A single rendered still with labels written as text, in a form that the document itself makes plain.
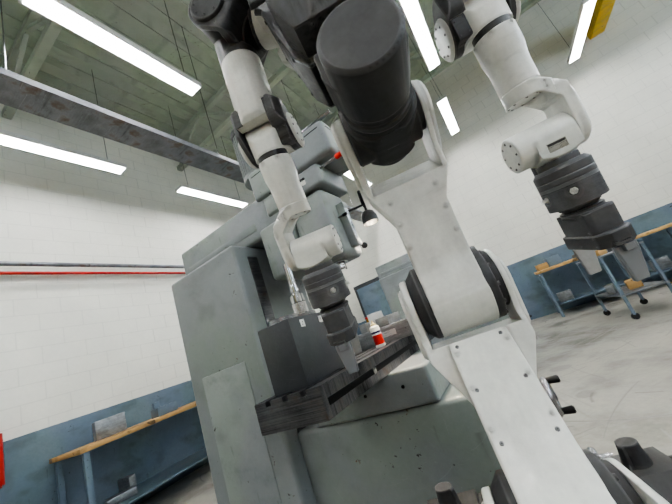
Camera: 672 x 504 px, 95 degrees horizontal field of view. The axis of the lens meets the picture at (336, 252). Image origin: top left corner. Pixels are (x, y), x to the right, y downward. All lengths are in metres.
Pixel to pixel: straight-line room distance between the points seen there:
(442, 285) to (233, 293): 1.06
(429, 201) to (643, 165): 7.70
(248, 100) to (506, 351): 0.67
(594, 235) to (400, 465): 0.93
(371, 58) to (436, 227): 0.30
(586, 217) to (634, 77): 8.18
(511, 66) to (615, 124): 7.75
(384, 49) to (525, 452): 0.56
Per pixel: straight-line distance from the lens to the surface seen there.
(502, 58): 0.67
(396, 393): 1.16
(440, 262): 0.58
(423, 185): 0.60
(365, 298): 8.44
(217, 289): 1.54
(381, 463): 1.30
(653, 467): 0.86
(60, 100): 3.65
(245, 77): 0.76
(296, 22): 0.62
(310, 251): 0.64
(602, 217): 0.65
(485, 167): 8.08
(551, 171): 0.64
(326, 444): 1.38
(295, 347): 0.88
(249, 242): 1.57
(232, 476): 1.68
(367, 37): 0.46
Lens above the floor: 1.00
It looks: 15 degrees up
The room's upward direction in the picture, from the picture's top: 20 degrees counter-clockwise
